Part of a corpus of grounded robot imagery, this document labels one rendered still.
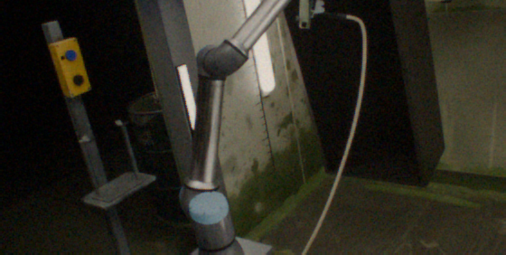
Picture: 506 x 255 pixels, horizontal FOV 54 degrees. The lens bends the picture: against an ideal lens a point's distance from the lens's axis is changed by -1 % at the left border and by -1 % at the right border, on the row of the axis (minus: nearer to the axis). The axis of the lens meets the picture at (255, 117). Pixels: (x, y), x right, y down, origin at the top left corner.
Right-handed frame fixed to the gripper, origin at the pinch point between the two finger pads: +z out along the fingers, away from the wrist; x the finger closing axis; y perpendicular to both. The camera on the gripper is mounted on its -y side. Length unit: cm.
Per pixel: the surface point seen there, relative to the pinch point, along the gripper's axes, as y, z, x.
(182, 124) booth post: -58, 77, -6
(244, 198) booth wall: -19, 136, -7
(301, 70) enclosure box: 2.5, 44.0, 13.1
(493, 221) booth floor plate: 127, 110, -22
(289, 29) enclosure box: -7.0, 22.9, 18.4
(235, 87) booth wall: -32, 78, 31
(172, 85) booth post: -65, 57, 3
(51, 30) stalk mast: -118, 18, -13
